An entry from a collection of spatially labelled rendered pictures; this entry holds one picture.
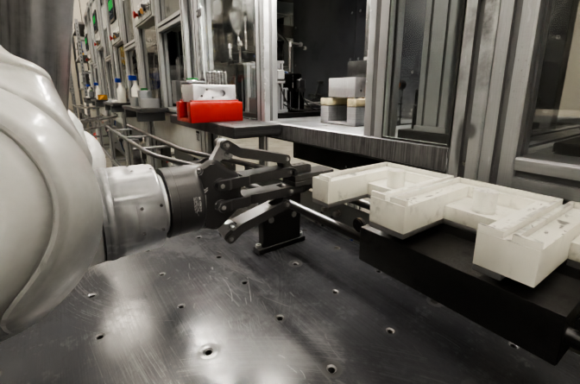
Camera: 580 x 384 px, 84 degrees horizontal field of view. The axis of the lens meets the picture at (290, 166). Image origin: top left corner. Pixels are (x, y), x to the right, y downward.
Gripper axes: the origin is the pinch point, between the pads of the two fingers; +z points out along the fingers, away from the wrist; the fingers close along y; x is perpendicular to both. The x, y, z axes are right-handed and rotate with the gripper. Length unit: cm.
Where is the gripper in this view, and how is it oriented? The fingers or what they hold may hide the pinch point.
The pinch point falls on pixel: (308, 175)
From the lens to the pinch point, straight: 46.2
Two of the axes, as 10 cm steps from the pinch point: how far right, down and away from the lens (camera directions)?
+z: 8.1, -1.3, 5.7
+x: -5.8, -1.8, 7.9
